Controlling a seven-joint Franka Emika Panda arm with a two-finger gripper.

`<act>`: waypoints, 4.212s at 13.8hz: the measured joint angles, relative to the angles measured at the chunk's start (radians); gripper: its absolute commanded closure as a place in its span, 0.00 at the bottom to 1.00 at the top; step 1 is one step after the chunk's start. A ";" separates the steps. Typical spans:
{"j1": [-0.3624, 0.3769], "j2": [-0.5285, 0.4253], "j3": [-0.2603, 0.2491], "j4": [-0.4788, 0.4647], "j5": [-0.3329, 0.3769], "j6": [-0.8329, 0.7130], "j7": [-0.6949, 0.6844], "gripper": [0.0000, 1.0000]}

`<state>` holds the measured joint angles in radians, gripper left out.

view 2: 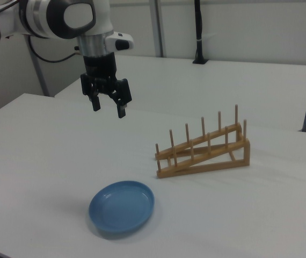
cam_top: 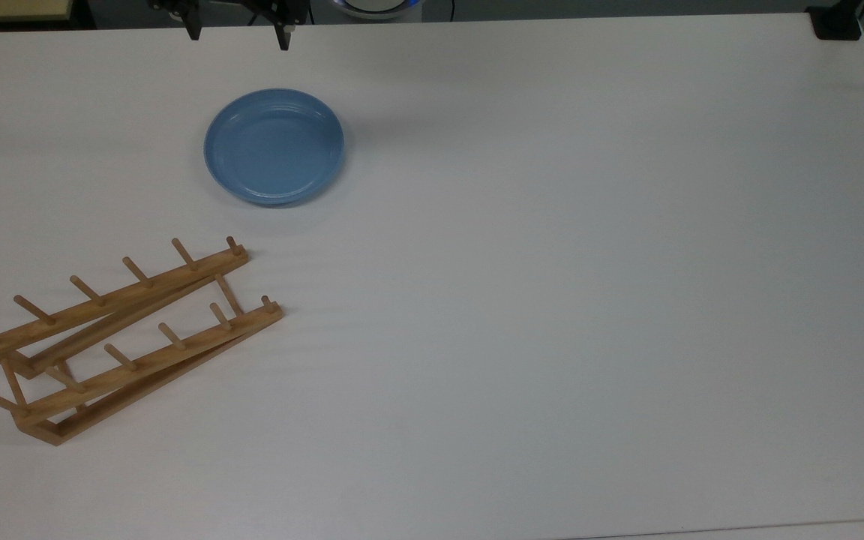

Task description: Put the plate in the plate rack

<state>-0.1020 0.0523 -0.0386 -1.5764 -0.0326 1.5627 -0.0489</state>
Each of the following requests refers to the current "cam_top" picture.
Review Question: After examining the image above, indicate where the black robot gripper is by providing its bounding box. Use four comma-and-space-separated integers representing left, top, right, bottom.
148, 0, 307, 52

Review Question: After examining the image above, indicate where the blue round plate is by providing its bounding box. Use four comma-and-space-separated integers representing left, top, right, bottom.
203, 88, 346, 208

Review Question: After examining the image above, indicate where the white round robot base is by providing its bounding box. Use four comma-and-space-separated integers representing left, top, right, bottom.
333, 0, 424, 21

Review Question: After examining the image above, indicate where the wooden plate rack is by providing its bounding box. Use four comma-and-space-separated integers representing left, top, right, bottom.
0, 235, 284, 447

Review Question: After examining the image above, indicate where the yellowish board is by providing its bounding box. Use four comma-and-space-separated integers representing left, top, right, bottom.
0, 0, 74, 25

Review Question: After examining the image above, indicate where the black table clamp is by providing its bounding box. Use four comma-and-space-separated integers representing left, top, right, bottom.
805, 0, 864, 41

